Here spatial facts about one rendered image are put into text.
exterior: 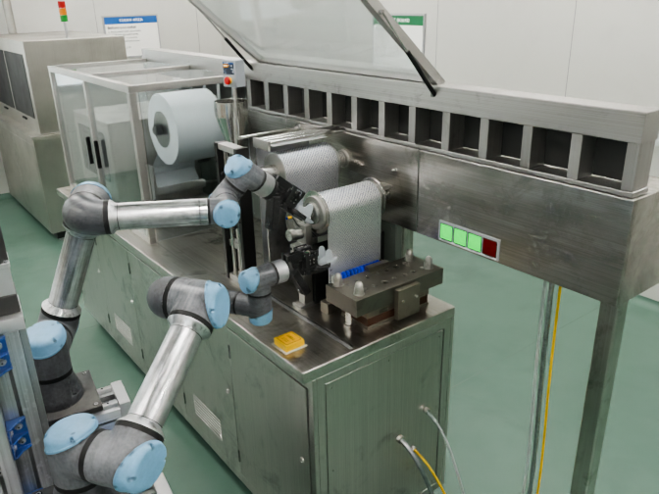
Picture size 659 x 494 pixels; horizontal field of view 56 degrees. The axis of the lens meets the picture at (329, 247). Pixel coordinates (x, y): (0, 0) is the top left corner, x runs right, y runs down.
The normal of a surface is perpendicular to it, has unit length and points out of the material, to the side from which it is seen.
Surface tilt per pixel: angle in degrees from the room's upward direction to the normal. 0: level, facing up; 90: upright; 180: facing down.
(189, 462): 0
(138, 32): 90
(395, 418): 90
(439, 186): 90
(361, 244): 90
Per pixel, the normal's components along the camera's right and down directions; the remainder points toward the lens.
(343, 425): 0.62, 0.29
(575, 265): -0.79, 0.25
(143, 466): 0.90, 0.22
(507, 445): -0.02, -0.93
